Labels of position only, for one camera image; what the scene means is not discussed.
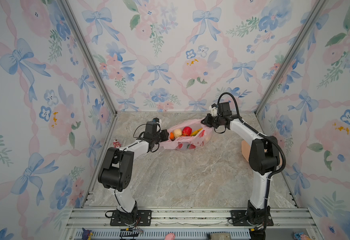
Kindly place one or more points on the right aluminium corner post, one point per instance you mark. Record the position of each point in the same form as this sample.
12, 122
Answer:
303, 33

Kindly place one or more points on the colourful toy front right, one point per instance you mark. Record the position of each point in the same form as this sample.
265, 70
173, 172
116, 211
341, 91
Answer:
301, 236

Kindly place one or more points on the aluminium corner post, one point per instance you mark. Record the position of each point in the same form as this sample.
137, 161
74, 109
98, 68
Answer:
73, 24
303, 33

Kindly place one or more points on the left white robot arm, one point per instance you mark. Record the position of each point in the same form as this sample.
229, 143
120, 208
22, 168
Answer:
115, 172

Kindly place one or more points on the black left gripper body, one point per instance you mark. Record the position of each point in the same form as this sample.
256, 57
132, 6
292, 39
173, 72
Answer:
162, 136

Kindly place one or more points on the fake yellow banana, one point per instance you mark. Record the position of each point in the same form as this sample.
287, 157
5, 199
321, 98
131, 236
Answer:
196, 132

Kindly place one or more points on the aluminium rail frame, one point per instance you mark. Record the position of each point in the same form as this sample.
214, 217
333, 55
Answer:
190, 224

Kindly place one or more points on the grey box at front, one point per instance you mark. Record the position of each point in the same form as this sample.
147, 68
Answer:
219, 236

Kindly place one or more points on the small red white figurine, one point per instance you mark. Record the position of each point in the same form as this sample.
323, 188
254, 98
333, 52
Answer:
116, 144

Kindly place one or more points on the left aluminium corner post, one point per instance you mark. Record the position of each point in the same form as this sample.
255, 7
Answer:
73, 24

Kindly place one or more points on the pink plastic bag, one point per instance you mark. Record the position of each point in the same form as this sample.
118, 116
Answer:
186, 143

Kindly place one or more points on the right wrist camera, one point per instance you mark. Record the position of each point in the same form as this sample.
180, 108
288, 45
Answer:
214, 110

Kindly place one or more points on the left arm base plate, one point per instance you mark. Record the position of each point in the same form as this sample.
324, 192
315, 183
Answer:
135, 218

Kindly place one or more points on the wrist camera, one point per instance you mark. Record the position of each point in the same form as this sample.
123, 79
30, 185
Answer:
214, 110
157, 120

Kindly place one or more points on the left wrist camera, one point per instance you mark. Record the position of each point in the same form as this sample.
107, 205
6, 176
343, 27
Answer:
157, 120

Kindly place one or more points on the pink toy at front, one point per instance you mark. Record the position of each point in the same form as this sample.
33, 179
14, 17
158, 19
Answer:
170, 236

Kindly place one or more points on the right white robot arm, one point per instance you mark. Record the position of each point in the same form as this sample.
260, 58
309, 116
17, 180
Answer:
264, 158

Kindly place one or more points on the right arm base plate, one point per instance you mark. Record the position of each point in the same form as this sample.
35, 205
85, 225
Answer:
241, 218

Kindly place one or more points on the purple toy at front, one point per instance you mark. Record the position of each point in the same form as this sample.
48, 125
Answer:
86, 234

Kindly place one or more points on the peach scalloped plastic bowl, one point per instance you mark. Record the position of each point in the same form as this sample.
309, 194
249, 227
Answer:
246, 148

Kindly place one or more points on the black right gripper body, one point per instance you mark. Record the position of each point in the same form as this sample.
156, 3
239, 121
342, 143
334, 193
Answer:
212, 122

